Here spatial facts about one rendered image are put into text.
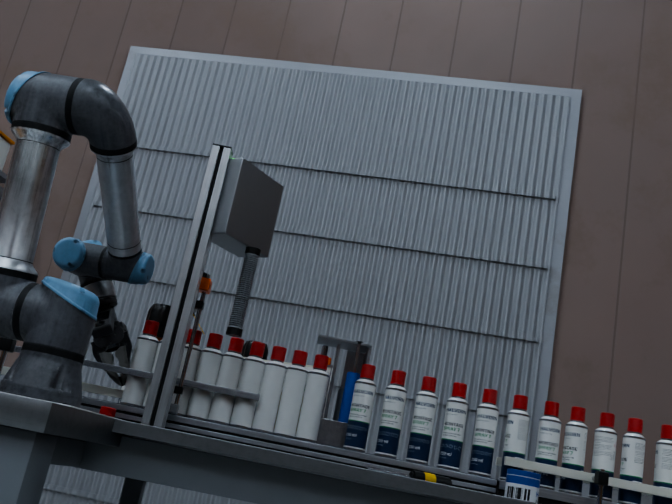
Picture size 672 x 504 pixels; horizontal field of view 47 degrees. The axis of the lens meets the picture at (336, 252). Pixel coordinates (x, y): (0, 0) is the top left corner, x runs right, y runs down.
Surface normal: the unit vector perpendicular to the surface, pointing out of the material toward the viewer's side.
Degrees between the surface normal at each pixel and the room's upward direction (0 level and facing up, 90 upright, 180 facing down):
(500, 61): 90
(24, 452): 90
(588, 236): 90
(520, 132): 90
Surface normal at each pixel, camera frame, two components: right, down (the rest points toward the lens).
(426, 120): -0.14, -0.31
